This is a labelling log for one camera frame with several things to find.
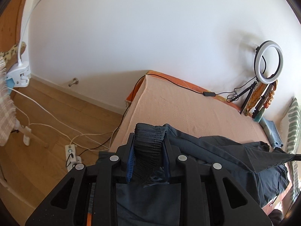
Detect pink plaid blanket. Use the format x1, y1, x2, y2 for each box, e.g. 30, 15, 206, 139
0, 57, 16, 146

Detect dark blue pants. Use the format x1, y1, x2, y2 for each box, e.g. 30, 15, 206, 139
87, 123, 300, 225

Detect green striped white cushion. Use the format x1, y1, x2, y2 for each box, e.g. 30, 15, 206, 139
280, 98, 300, 194

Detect folded grey tripod stand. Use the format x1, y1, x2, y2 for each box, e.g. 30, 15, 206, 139
252, 81, 277, 122

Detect black mini tripod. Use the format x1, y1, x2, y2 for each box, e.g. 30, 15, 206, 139
238, 81, 258, 114

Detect orange patterned scarf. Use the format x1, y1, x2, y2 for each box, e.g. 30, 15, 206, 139
243, 80, 277, 117

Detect white ring light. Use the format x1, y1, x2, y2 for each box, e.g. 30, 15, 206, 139
254, 40, 284, 84

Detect white power adapter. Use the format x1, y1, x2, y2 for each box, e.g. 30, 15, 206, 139
23, 126, 32, 146

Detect bed with peach sheet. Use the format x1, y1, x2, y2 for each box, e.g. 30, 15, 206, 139
112, 76, 289, 210

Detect white clamp desk lamp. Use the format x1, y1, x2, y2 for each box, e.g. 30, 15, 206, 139
5, 0, 83, 88

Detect white lamp cable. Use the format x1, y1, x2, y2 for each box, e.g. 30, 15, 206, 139
7, 87, 120, 157

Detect black ring light cable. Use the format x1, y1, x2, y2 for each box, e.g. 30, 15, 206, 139
66, 49, 268, 167

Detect white power strip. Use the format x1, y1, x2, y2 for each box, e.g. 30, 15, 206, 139
65, 144, 82, 172

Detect leopard print cloth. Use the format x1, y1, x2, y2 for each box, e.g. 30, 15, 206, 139
1, 44, 18, 70

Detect metal door stopper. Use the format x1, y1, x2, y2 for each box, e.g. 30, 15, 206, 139
68, 78, 79, 87

